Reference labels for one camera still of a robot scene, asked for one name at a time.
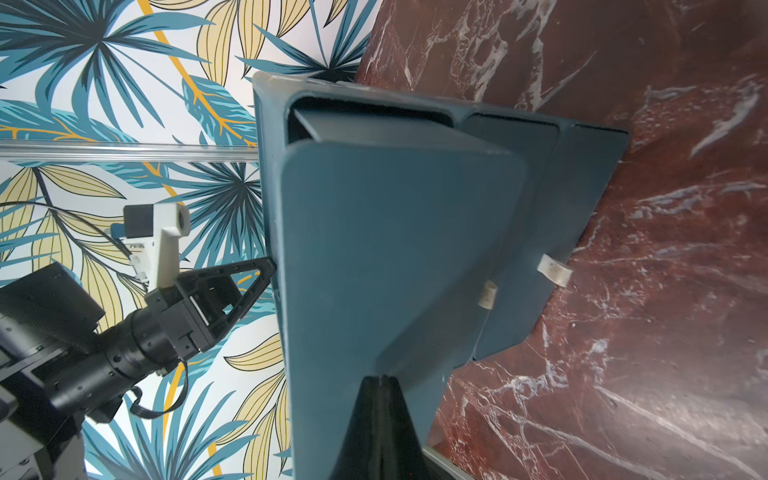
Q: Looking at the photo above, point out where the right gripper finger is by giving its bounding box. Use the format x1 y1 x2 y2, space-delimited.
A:
330 376 438 479

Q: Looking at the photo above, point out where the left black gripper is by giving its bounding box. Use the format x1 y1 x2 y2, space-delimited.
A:
97 257 277 384

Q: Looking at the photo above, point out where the teal top drawer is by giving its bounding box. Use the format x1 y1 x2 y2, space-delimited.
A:
278 108 524 479

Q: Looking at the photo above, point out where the teal drawer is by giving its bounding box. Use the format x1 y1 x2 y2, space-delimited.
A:
473 123 631 360
462 114 560 361
278 108 524 479

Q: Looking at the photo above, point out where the teal drawer cabinet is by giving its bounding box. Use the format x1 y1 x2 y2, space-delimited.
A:
252 72 630 479

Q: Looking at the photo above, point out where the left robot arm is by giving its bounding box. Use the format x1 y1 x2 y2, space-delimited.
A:
1 257 276 479

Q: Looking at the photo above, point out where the teal bottom drawer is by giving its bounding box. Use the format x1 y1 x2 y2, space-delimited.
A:
473 123 631 360

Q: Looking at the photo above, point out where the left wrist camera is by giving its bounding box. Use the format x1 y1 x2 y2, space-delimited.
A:
123 203 191 291

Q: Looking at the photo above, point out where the left aluminium corner post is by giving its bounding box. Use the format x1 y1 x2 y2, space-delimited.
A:
1 140 259 163

